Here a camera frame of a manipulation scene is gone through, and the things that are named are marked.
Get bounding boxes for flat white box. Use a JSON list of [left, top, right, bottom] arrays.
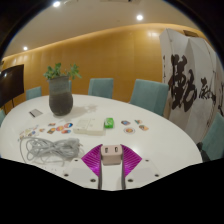
[[73, 117, 105, 136]]

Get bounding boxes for black television screen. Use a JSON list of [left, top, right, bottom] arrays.
[[0, 64, 25, 109]]

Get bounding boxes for green plant in grey pot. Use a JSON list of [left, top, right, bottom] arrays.
[[43, 62, 83, 117]]

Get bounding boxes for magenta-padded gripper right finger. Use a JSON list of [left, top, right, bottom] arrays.
[[121, 143, 162, 190]]

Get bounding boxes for small grey card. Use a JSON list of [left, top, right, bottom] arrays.
[[28, 108, 44, 118]]

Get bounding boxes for white calligraphy folding screen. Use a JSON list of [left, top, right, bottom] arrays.
[[159, 28, 224, 144]]

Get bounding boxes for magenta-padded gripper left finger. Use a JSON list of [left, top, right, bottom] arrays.
[[62, 143, 103, 190]]

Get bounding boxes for small green packet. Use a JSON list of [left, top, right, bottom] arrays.
[[103, 117, 115, 129]]

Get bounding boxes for ceiling spot lights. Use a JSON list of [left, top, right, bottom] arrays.
[[22, 0, 144, 52]]

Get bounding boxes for white sheet of colourful stickers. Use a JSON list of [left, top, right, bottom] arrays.
[[18, 124, 39, 139]]

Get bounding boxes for grey coiled power cable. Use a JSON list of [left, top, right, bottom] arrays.
[[19, 136, 85, 167]]

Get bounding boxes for pinkish white charger block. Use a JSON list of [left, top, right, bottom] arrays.
[[100, 143, 123, 167]]

